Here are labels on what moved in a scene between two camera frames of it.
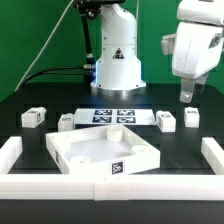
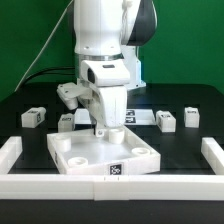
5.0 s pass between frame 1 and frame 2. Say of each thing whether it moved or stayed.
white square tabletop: stayed
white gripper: moved
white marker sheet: stayed
